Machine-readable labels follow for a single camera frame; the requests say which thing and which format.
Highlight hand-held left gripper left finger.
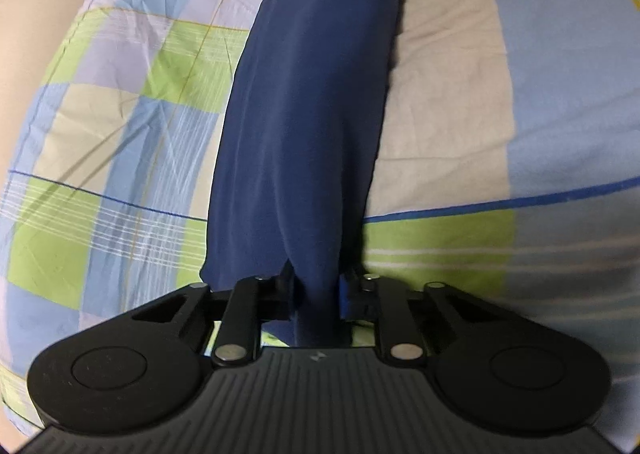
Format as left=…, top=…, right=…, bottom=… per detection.
left=131, top=261, right=307, bottom=368

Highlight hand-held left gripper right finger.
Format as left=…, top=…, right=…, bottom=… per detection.
left=339, top=270, right=502, bottom=365

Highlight navy blue garment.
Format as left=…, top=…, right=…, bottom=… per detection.
left=200, top=0, right=408, bottom=350

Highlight plaid bed sheet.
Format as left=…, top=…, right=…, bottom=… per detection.
left=0, top=0, right=640, bottom=435

